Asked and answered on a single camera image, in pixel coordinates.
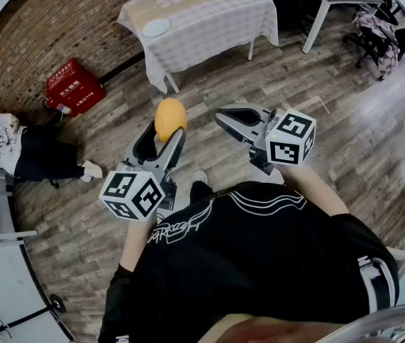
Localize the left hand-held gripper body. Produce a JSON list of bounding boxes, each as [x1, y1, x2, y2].
[[99, 157, 179, 222]]

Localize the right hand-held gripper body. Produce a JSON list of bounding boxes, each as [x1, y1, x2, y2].
[[248, 108, 317, 177]]

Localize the orange round food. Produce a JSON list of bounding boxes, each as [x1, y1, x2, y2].
[[154, 97, 189, 144]]

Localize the white plate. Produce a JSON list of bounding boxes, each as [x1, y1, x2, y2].
[[141, 17, 172, 39]]

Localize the person's left forearm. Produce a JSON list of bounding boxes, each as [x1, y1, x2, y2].
[[119, 209, 159, 273]]

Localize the person's right forearm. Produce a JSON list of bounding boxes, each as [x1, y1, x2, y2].
[[283, 163, 350, 217]]

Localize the person's white shoe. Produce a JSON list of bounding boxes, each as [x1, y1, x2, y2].
[[191, 169, 209, 186]]

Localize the red fire extinguisher box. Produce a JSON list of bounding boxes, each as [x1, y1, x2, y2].
[[43, 57, 107, 119]]

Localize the table with chequered tablecloth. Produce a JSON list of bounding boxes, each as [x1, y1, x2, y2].
[[116, 0, 280, 95]]

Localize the person's black printed shirt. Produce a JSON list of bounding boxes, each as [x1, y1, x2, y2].
[[97, 182, 399, 343]]

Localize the black caster wheel with rod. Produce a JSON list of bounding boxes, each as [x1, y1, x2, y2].
[[6, 292, 68, 330]]

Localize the office chair with chequered cloth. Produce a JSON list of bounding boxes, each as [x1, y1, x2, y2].
[[342, 9, 402, 82]]

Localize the person's black striped trousers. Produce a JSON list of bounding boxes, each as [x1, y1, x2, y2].
[[356, 254, 400, 314]]

